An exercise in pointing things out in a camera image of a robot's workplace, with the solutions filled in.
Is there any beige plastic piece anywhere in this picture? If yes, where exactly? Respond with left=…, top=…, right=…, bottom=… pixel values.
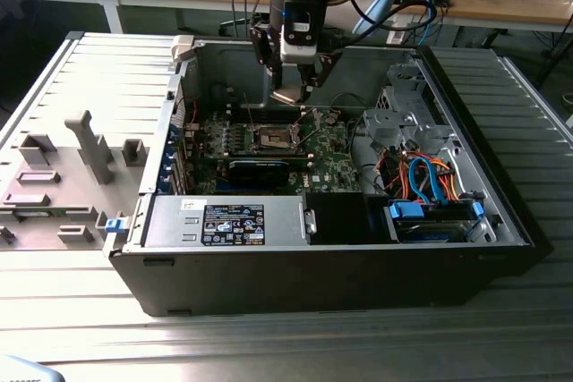
left=171, top=34, right=199, bottom=64

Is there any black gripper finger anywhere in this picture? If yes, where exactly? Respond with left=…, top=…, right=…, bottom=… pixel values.
left=248, top=22, right=285, bottom=89
left=297, top=49, right=345, bottom=98

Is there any pale grey device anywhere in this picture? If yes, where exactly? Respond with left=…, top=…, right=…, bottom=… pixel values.
left=0, top=353, right=62, bottom=382

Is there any CPU socket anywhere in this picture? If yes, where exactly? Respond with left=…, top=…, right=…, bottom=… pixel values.
left=252, top=122, right=304, bottom=153

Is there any green motherboard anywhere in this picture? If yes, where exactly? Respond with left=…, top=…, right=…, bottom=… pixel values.
left=190, top=106, right=362, bottom=198

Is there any hard disk blue carrier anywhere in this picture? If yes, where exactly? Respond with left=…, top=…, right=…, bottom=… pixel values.
left=384, top=198, right=487, bottom=244

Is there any silver metal drive cage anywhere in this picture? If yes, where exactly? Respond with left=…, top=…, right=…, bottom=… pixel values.
left=361, top=63, right=454, bottom=153

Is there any orange red wire bundle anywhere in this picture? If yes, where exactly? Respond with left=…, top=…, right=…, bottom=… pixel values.
left=379, top=153, right=411, bottom=200

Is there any black graphics card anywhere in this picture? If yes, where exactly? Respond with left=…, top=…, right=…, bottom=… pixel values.
left=227, top=158, right=291, bottom=187

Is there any silver CPU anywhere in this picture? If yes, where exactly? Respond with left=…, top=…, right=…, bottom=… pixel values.
left=271, top=86, right=310, bottom=106

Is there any blue plastic clip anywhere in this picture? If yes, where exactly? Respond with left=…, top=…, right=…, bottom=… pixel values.
left=104, top=216, right=129, bottom=235

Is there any black metal frame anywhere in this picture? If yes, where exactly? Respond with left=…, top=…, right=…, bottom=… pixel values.
left=535, top=9, right=573, bottom=86

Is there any grey parts rack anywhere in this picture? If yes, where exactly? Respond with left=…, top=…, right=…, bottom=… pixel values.
left=0, top=108, right=151, bottom=251

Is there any blue cable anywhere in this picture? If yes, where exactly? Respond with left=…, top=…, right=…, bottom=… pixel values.
left=417, top=0, right=439, bottom=39

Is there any metal socket cover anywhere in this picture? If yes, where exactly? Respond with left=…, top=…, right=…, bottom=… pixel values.
left=288, top=117, right=311, bottom=151

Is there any black PC case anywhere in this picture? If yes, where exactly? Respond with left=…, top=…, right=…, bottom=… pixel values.
left=103, top=37, right=554, bottom=318

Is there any grey power supply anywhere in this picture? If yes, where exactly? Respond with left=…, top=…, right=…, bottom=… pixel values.
left=141, top=195, right=310, bottom=249

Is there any black RAM slot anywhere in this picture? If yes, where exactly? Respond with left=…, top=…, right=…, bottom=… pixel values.
left=201, top=149, right=312, bottom=163
left=227, top=103, right=308, bottom=123

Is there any blue wire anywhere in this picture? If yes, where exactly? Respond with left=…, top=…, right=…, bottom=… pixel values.
left=407, top=156, right=442, bottom=204

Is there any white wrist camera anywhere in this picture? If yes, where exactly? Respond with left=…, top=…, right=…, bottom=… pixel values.
left=279, top=19, right=320, bottom=64

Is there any white labelled object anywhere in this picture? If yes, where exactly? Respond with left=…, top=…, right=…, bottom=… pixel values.
left=386, top=21, right=407, bottom=44

